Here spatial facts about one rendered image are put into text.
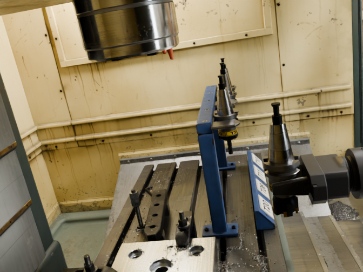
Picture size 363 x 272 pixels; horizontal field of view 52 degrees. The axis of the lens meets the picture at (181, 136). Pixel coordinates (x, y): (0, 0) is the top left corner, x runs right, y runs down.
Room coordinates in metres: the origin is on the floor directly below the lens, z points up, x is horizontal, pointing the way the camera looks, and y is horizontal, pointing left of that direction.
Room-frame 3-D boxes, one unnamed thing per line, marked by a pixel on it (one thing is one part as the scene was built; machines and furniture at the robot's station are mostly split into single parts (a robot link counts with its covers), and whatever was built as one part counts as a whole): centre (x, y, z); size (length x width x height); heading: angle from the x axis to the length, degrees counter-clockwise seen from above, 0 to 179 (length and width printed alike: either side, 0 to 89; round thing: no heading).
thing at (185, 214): (0.80, 0.03, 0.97); 0.13 x 0.03 x 0.15; 170
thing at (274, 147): (0.61, -0.17, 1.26); 0.04 x 0.04 x 0.07
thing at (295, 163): (0.61, -0.17, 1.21); 0.06 x 0.06 x 0.03
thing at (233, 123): (0.90, -0.12, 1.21); 0.07 x 0.05 x 0.01; 80
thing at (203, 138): (0.91, -0.06, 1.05); 0.10 x 0.05 x 0.30; 80
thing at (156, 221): (0.98, 0.11, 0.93); 0.26 x 0.05 x 0.06; 175
